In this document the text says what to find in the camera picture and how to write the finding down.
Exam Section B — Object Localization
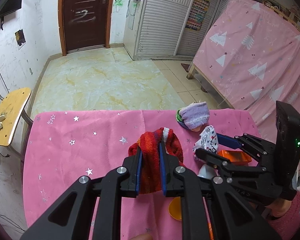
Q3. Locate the person's left hand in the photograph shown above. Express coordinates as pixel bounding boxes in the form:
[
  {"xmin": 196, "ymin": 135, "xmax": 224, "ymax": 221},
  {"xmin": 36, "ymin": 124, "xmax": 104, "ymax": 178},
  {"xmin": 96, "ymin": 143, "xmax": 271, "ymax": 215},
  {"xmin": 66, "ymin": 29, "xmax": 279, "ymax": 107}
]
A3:
[{"xmin": 129, "ymin": 233, "xmax": 153, "ymax": 240}]

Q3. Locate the dark brown door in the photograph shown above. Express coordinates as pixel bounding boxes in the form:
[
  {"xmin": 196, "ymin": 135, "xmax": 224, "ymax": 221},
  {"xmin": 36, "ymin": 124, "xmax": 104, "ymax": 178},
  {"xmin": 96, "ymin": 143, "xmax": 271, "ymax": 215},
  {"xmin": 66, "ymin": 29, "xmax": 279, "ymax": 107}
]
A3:
[{"xmin": 58, "ymin": 0, "xmax": 117, "ymax": 57}]

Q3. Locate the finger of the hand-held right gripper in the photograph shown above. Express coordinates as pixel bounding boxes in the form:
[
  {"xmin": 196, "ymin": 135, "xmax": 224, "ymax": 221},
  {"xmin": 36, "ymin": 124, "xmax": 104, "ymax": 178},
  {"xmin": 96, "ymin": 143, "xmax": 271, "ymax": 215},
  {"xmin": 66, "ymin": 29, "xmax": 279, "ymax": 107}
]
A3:
[
  {"xmin": 216, "ymin": 133, "xmax": 276, "ymax": 160},
  {"xmin": 195, "ymin": 148, "xmax": 266, "ymax": 183}
]

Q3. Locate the pale blue plastic object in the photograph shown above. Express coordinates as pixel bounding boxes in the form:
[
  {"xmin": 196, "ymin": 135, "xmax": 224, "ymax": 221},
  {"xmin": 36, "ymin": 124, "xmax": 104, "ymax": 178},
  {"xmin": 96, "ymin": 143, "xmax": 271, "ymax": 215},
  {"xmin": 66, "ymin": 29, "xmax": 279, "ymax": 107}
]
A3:
[{"xmin": 198, "ymin": 164, "xmax": 219, "ymax": 179}]

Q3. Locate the pink tree print curtain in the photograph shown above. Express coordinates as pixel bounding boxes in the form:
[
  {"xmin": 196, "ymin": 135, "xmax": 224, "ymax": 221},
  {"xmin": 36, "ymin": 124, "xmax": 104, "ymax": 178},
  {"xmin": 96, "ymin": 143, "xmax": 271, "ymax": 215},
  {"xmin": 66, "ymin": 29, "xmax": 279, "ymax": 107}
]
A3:
[{"xmin": 193, "ymin": 0, "xmax": 300, "ymax": 140}]

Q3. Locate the orange plastic lid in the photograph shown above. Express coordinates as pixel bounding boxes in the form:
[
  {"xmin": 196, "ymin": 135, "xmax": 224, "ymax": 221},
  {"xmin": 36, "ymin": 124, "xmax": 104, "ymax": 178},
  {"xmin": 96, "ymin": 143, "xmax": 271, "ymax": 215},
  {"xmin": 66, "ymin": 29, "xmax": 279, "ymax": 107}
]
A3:
[{"xmin": 168, "ymin": 197, "xmax": 183, "ymax": 222}]

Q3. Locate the pink star tablecloth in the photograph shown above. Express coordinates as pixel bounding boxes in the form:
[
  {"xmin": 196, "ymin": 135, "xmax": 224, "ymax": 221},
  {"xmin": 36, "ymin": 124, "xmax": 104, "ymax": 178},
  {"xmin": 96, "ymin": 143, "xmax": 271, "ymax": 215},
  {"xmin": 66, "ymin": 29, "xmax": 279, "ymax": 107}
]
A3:
[{"xmin": 22, "ymin": 109, "xmax": 262, "ymax": 240}]

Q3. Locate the colourful grid poster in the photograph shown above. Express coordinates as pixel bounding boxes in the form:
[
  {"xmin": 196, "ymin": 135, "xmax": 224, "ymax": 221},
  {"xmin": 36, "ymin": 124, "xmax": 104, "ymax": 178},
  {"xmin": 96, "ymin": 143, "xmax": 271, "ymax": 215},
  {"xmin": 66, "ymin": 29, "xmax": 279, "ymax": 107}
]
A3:
[{"xmin": 185, "ymin": 0, "xmax": 210, "ymax": 32}]

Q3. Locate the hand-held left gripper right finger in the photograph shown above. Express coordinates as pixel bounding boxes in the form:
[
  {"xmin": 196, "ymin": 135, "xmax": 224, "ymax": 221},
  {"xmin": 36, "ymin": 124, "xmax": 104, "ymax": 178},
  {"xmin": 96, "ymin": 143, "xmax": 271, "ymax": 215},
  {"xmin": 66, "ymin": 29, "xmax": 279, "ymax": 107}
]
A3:
[{"xmin": 159, "ymin": 140, "xmax": 283, "ymax": 240}]

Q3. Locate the orange cardboard box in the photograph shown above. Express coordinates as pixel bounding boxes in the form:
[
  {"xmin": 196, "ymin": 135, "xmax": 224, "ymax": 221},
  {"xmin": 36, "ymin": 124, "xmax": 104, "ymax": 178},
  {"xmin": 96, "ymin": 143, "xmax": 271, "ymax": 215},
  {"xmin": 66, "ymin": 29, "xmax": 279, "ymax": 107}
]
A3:
[{"xmin": 216, "ymin": 149, "xmax": 252, "ymax": 167}]

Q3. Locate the green blue sock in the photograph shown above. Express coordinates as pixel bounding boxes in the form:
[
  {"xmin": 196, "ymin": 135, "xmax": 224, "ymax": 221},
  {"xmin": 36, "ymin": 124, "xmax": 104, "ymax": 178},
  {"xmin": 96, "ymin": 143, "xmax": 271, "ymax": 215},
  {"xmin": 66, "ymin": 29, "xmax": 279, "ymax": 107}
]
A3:
[{"xmin": 175, "ymin": 107, "xmax": 188, "ymax": 128}]

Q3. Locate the purple fuzzy sock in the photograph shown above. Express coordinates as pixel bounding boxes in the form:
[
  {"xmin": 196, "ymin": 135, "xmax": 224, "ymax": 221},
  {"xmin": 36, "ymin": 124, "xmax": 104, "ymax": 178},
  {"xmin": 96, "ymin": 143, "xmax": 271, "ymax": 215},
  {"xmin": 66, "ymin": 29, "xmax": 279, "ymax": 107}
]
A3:
[{"xmin": 180, "ymin": 102, "xmax": 210, "ymax": 131}]

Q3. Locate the red knit sock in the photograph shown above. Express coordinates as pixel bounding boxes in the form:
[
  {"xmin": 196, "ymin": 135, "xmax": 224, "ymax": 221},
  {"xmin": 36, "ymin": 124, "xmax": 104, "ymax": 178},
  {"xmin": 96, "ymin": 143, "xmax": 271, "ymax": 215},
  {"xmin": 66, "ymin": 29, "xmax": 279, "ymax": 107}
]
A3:
[{"xmin": 128, "ymin": 127, "xmax": 185, "ymax": 194}]

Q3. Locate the white slatted wardrobe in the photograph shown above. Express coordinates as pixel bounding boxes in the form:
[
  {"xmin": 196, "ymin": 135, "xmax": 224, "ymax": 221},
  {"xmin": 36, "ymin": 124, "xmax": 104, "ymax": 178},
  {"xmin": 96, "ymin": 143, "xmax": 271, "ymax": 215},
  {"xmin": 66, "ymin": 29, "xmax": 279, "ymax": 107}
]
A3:
[{"xmin": 124, "ymin": 0, "xmax": 230, "ymax": 61}]

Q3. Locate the person's right forearm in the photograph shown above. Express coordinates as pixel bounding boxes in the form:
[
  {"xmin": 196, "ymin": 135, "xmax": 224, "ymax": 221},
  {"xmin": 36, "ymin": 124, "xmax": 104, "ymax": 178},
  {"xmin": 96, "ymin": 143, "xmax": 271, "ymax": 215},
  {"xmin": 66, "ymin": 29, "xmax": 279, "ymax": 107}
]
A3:
[{"xmin": 264, "ymin": 190, "xmax": 300, "ymax": 228}]

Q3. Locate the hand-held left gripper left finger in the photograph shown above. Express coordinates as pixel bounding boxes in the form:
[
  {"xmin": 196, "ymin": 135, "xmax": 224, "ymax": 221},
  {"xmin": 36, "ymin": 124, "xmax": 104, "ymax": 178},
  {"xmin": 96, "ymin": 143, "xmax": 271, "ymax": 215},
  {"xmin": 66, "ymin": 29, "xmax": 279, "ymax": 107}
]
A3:
[{"xmin": 20, "ymin": 146, "xmax": 144, "ymax": 240}]

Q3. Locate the open wall junction box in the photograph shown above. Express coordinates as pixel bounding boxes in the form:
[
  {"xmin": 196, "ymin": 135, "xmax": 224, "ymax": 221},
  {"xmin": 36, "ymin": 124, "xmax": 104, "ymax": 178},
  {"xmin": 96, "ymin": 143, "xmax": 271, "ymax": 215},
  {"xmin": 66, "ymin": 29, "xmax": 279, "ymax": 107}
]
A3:
[{"xmin": 14, "ymin": 29, "xmax": 27, "ymax": 46}]

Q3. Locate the wooden bed frame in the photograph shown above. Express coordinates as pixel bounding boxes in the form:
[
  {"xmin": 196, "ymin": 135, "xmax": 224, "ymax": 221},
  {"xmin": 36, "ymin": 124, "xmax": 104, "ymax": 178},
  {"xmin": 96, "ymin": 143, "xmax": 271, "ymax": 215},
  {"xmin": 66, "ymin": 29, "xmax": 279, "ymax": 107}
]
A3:
[{"xmin": 186, "ymin": 0, "xmax": 300, "ymax": 109}]

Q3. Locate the white cartoon print sock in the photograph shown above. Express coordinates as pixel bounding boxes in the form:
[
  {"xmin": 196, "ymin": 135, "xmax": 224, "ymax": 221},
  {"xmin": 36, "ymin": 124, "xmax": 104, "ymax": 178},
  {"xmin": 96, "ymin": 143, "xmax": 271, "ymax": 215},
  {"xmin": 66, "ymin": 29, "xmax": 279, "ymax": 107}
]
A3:
[{"xmin": 192, "ymin": 125, "xmax": 219, "ymax": 159}]

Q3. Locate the yellow wooden chair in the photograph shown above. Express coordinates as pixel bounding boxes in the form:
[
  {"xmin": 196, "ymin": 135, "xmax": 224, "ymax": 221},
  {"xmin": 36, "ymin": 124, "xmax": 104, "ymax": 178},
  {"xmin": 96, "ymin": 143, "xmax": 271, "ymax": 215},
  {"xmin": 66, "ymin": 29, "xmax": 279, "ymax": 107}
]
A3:
[{"xmin": 0, "ymin": 80, "xmax": 34, "ymax": 158}]

